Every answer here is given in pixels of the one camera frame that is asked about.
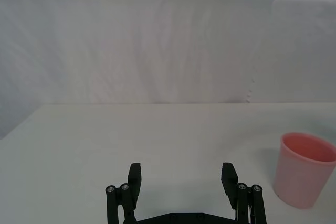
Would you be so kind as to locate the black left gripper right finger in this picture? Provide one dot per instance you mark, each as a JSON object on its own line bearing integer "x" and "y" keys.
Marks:
{"x": 242, "y": 200}

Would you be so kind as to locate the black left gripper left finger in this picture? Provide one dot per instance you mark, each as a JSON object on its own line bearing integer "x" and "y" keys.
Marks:
{"x": 126, "y": 200}

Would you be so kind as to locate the white table cloth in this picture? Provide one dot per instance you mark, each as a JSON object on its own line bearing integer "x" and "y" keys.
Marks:
{"x": 131, "y": 140}

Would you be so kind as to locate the pink plastic cup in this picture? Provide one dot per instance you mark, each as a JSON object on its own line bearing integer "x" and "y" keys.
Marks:
{"x": 302, "y": 174}

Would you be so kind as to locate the white curtain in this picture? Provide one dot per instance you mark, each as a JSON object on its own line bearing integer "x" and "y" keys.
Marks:
{"x": 157, "y": 43}

